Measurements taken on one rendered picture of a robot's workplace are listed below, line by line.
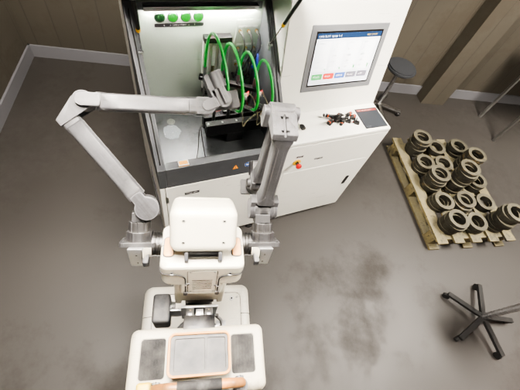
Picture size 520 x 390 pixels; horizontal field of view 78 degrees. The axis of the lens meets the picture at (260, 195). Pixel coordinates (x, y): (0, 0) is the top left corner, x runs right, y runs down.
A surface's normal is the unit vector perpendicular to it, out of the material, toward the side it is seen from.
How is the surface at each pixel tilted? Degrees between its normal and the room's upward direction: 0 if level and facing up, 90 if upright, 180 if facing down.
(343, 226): 0
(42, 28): 90
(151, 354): 0
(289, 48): 76
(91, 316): 0
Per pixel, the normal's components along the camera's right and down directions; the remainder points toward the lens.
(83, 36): 0.08, 0.85
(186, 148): 0.18, -0.52
